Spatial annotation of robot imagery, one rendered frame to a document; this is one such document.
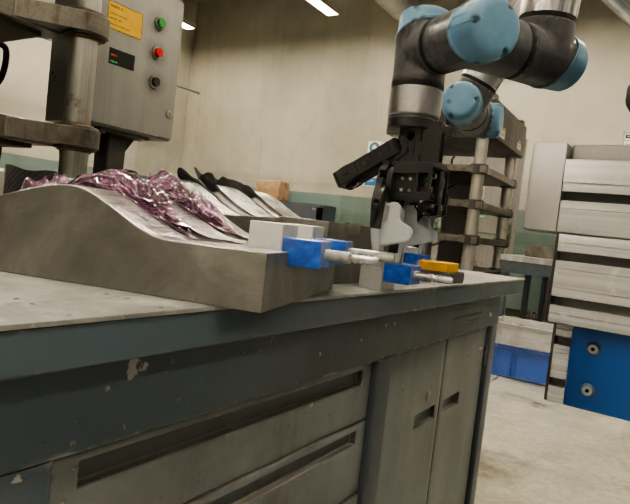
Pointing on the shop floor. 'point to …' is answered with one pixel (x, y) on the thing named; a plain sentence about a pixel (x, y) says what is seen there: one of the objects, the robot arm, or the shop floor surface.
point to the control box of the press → (127, 76)
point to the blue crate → (520, 363)
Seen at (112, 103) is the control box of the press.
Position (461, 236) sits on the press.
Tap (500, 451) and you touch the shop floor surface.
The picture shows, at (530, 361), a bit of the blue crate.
